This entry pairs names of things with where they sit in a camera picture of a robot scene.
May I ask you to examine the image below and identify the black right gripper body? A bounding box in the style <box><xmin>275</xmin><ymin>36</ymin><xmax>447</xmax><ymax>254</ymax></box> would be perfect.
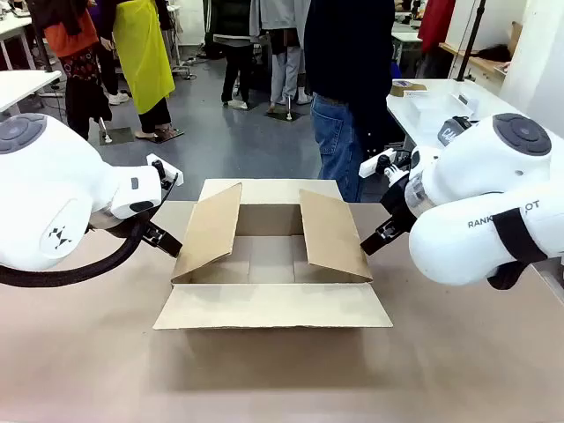
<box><xmin>379</xmin><ymin>169</ymin><xmax>419</xmax><ymax>230</ymax></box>

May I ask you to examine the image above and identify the brown cardboard box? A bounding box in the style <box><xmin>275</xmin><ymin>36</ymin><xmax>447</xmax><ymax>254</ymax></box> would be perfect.
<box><xmin>152</xmin><ymin>178</ymin><xmax>394</xmax><ymax>331</ymax></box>

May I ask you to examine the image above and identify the black box white lettering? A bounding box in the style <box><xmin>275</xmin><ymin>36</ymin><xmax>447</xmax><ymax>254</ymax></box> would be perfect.
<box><xmin>437</xmin><ymin>115</ymin><xmax>479</xmax><ymax>149</ymax></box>

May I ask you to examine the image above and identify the white plastic tray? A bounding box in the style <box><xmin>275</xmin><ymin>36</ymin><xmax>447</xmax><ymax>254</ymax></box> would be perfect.
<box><xmin>403</xmin><ymin>92</ymin><xmax>480</xmax><ymax>134</ymax></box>

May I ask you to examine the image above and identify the brown packing tape roll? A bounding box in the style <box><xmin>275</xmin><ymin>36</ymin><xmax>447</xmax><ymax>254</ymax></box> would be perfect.
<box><xmin>390</xmin><ymin>80</ymin><xmax>428</xmax><ymax>99</ymax></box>

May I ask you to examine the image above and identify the person in dark shirt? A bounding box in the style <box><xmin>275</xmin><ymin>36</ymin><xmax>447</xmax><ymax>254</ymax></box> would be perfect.
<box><xmin>302</xmin><ymin>0</ymin><xmax>400</xmax><ymax>204</ymax></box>

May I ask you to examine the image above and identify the wooden workbench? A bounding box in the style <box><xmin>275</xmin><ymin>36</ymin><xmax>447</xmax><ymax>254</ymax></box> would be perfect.
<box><xmin>439</xmin><ymin>41</ymin><xmax>513</xmax><ymax>81</ymax></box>

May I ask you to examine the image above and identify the white background desk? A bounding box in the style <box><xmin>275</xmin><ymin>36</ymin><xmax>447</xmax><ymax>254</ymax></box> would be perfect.
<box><xmin>390</xmin><ymin>21</ymin><xmax>425</xmax><ymax>80</ymax></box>

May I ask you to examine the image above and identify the black stand pole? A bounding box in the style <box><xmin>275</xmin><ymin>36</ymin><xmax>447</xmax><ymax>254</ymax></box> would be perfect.
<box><xmin>456</xmin><ymin>0</ymin><xmax>488</xmax><ymax>83</ymax></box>

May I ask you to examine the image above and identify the red hanging garment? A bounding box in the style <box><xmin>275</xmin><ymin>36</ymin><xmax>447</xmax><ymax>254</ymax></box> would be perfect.
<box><xmin>417</xmin><ymin>0</ymin><xmax>457</xmax><ymax>55</ymax></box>

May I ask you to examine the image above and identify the person in black trousers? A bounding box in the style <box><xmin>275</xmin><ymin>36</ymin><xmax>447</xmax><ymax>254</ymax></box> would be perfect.
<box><xmin>204</xmin><ymin>0</ymin><xmax>257</xmax><ymax>110</ymax></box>

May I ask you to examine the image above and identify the person in yellow apron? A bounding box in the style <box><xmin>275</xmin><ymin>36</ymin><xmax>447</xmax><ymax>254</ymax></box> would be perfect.
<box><xmin>94</xmin><ymin>0</ymin><xmax>178</xmax><ymax>142</ymax></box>

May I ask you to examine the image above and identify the white side table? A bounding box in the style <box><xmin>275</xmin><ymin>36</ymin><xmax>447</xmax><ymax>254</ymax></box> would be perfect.
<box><xmin>0</xmin><ymin>69</ymin><xmax>63</xmax><ymax>116</ymax></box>

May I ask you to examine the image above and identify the person in grey hoodie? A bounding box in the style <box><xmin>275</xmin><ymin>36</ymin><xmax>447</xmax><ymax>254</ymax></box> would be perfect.
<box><xmin>249</xmin><ymin>0</ymin><xmax>315</xmax><ymax>115</ymax></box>

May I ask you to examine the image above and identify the person in orange top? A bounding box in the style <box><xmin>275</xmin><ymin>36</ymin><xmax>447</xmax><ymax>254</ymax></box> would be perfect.
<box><xmin>26</xmin><ymin>0</ymin><xmax>114</xmax><ymax>142</ymax></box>

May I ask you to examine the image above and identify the white desk with legs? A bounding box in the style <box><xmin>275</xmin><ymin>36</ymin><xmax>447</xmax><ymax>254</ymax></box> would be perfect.
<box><xmin>0</xmin><ymin>12</ymin><xmax>37</xmax><ymax>71</ymax></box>

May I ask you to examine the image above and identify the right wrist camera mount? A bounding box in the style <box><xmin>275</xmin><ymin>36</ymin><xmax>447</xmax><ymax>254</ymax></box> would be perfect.
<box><xmin>359</xmin><ymin>148</ymin><xmax>413</xmax><ymax>182</ymax></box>

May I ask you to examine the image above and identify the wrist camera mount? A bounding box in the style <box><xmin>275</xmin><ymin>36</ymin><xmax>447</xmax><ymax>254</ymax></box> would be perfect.
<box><xmin>145</xmin><ymin>152</ymin><xmax>184</xmax><ymax>189</ymax></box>
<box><xmin>359</xmin><ymin>148</ymin><xmax>413</xmax><ymax>182</ymax></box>

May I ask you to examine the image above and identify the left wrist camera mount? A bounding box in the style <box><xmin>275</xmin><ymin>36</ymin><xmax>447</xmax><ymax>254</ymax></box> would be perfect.
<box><xmin>145</xmin><ymin>152</ymin><xmax>184</xmax><ymax>189</ymax></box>

